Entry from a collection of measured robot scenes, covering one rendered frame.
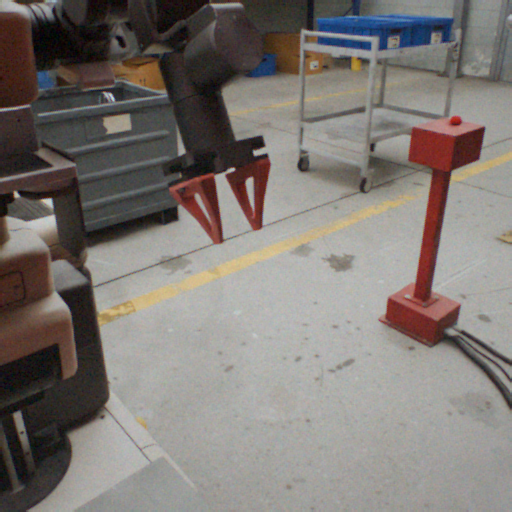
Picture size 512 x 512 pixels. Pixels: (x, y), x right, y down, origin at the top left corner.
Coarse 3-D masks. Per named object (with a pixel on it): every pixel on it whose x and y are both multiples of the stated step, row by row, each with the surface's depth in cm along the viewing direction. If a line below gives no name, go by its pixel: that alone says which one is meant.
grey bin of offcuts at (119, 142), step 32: (64, 96) 296; (96, 96) 307; (128, 96) 314; (160, 96) 269; (64, 128) 244; (96, 128) 254; (128, 128) 265; (160, 128) 277; (96, 160) 260; (128, 160) 271; (160, 160) 282; (96, 192) 266; (128, 192) 277; (160, 192) 290; (96, 224) 270
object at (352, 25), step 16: (352, 16) 359; (320, 32) 342; (336, 32) 332; (352, 32) 323; (368, 32) 314; (384, 32) 313; (400, 32) 323; (352, 48) 326; (368, 48) 316; (384, 48) 318
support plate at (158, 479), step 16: (160, 464) 31; (128, 480) 30; (144, 480) 30; (160, 480) 30; (176, 480) 30; (96, 496) 29; (112, 496) 29; (128, 496) 29; (144, 496) 29; (160, 496) 29; (176, 496) 29; (192, 496) 29
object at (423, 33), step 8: (368, 16) 359; (376, 16) 371; (384, 16) 377; (392, 16) 382; (400, 16) 379; (408, 16) 374; (416, 16) 370; (424, 16) 366; (432, 16) 361; (416, 24) 334; (424, 24) 331; (432, 24) 336; (440, 24) 342; (448, 24) 348; (416, 32) 336; (424, 32) 335; (432, 32) 340; (440, 32) 346; (448, 32) 350; (416, 40) 338; (424, 40) 337; (432, 40) 343; (440, 40) 349; (448, 40) 354
